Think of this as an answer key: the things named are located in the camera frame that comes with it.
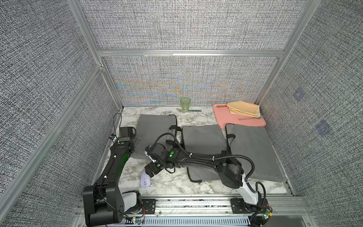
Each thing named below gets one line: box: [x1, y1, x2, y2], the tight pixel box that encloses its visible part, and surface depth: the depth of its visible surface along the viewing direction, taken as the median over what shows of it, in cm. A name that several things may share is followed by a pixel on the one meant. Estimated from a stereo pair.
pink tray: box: [212, 103, 267, 130], surface depth 113 cm
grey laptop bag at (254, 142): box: [225, 123, 285, 182], surface depth 95 cm
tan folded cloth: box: [225, 100, 261, 119], surface depth 120 cm
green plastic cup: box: [180, 96, 191, 111], surface depth 119 cm
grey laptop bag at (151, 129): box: [131, 113, 178, 159], surface depth 108 cm
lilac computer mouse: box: [140, 169, 152, 189], surface depth 81 cm
